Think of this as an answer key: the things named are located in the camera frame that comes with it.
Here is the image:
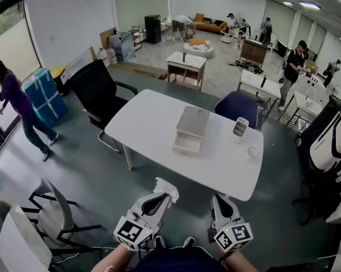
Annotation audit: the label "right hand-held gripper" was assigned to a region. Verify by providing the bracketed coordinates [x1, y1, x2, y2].
[207, 194, 254, 253]

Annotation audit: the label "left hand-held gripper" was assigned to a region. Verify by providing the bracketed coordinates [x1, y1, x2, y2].
[113, 193, 173, 252]

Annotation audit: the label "white paper item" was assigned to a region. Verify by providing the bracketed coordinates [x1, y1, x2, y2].
[153, 176, 180, 204]

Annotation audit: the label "white drawer storage box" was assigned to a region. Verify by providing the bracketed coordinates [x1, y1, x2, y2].
[172, 105, 211, 155]

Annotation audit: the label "person's left forearm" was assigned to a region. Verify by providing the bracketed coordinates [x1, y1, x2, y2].
[90, 242, 137, 272]

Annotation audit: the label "person's right forearm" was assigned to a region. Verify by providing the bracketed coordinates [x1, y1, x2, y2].
[220, 249, 259, 272]

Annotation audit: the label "person's right shoe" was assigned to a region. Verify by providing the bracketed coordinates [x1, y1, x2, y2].
[182, 236, 197, 249]

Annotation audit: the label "person's dark blue shorts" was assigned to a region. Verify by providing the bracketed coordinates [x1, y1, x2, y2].
[130, 246, 228, 272]

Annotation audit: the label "white divided pen holder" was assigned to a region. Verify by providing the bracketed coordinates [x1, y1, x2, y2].
[230, 117, 250, 145]

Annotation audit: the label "dark blue fabric chair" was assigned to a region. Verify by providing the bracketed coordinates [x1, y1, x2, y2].
[214, 91, 259, 130]

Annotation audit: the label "black and white gaming chair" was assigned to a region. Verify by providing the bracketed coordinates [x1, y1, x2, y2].
[291, 94, 341, 227]

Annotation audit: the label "white table with metal legs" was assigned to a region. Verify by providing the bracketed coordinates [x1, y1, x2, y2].
[237, 69, 282, 121]

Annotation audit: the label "black mesh office chair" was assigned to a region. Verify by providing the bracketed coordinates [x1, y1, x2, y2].
[69, 58, 139, 154]

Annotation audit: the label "white sink counter with faucet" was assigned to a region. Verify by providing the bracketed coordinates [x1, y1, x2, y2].
[277, 76, 331, 134]

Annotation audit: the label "white top wooden side table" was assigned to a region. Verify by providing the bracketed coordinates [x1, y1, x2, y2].
[165, 51, 208, 92]

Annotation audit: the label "blue wrapped taped package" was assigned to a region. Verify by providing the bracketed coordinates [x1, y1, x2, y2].
[21, 67, 69, 128]

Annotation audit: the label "clear large water bottle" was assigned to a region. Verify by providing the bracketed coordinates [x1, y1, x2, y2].
[106, 46, 119, 65]
[96, 47, 111, 68]

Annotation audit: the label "brown wooden cabinet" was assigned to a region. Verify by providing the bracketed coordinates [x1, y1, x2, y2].
[239, 39, 270, 68]

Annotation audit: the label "black bin with yellow lid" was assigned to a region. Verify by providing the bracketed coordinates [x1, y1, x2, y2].
[50, 65, 72, 96]

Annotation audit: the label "round white ottoman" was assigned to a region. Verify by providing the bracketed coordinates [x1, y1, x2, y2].
[183, 40, 215, 59]

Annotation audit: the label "white leaning board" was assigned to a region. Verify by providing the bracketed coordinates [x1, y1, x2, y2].
[64, 47, 96, 78]

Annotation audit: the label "plastic wrapped blue bundle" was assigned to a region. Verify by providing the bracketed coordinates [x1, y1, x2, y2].
[108, 32, 136, 63]

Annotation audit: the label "orange cushion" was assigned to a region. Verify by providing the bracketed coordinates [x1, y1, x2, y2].
[187, 37, 207, 47]

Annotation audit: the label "small open shelf rack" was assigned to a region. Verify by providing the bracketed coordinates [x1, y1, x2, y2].
[128, 25, 144, 52]

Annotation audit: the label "brown cardboard sheet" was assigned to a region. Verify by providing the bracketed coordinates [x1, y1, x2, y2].
[99, 27, 117, 50]

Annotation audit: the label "tall black cabinet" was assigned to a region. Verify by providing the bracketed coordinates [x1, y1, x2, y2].
[144, 14, 162, 45]

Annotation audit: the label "orange sofa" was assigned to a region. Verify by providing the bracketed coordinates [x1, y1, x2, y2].
[191, 12, 229, 35]

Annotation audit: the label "white floor cable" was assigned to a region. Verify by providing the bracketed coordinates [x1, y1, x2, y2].
[50, 245, 120, 267]

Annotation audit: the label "grey chair with black frame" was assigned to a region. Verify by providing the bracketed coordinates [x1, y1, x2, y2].
[0, 177, 103, 255]

